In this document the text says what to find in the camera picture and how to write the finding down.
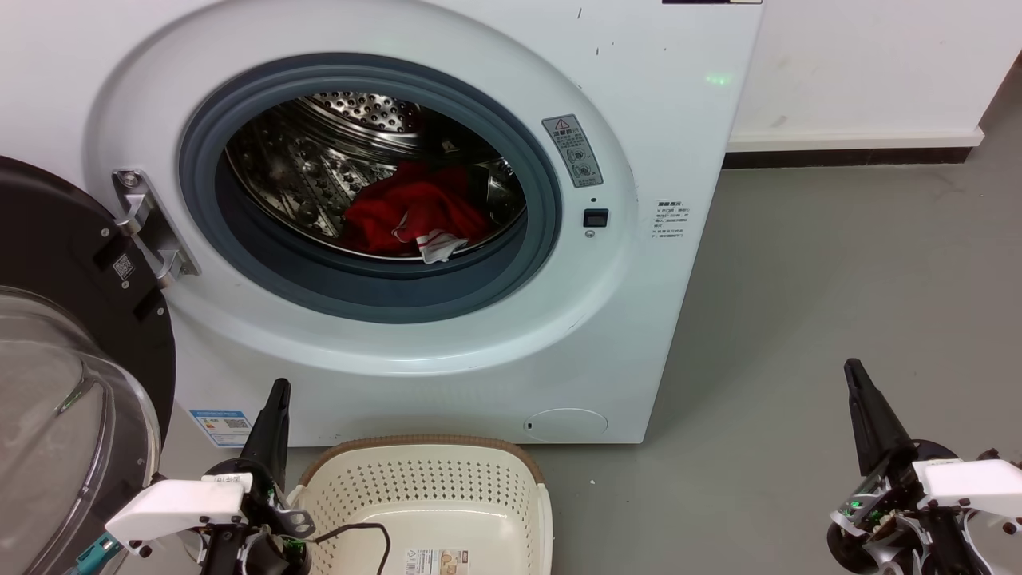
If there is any washing machine door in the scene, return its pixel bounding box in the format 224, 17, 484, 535
0, 156, 178, 575

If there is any stainless steel washing machine drum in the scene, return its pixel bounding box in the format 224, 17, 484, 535
225, 90, 528, 260

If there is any thin black cable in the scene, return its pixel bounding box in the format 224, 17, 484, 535
307, 522, 392, 575

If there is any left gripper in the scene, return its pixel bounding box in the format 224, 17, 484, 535
196, 379, 316, 575

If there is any printed product label packet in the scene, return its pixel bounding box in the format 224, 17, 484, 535
403, 548, 472, 575

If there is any grey warning sticker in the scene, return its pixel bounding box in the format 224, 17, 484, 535
541, 114, 604, 189

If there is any blue white energy label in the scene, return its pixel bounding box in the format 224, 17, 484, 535
189, 410, 253, 448

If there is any grey rubber door gasket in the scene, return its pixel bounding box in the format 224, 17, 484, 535
177, 52, 564, 324

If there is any white front-load washing machine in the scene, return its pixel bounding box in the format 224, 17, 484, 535
0, 0, 763, 448

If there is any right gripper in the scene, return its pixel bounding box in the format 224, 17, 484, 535
826, 359, 992, 575

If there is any round white filter cover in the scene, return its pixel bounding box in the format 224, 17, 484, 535
523, 407, 609, 442

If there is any clear glass door bowl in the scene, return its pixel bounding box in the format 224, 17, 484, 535
0, 287, 162, 575

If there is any cream perforated laundry basket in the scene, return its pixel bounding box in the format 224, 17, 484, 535
287, 435, 553, 575

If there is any small printed text sticker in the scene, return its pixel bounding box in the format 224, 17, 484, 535
653, 200, 691, 242

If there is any red garment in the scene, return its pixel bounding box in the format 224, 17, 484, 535
342, 160, 494, 264

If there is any silver metal door hinge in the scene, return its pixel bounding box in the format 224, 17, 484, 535
112, 168, 200, 288

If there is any white and black baseboard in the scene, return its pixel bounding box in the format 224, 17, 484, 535
723, 128, 984, 170

